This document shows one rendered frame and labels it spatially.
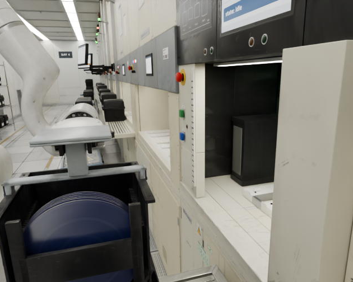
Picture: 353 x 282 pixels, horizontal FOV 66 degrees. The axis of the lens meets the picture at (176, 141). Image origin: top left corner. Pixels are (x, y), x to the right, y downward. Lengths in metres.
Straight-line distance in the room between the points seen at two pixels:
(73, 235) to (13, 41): 0.47
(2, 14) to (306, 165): 0.70
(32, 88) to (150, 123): 1.92
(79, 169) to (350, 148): 0.42
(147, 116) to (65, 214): 2.14
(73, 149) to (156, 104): 2.10
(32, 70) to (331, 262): 0.70
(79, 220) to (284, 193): 0.34
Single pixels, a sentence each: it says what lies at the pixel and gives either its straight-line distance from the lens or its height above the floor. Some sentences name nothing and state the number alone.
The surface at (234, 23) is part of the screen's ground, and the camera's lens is 0.75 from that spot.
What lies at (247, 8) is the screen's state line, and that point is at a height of 1.51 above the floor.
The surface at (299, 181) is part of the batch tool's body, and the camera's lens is 0.48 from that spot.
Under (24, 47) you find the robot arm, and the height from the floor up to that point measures 1.43.
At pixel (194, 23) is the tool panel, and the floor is 1.53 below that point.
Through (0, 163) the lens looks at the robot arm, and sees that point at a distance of 0.92.
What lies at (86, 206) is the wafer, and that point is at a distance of 0.46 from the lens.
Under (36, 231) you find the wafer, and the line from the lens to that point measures 0.48.
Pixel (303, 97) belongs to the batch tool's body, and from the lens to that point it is 0.45.
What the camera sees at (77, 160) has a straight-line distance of 0.49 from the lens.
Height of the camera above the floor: 1.37
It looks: 14 degrees down
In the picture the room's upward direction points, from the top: 1 degrees counter-clockwise
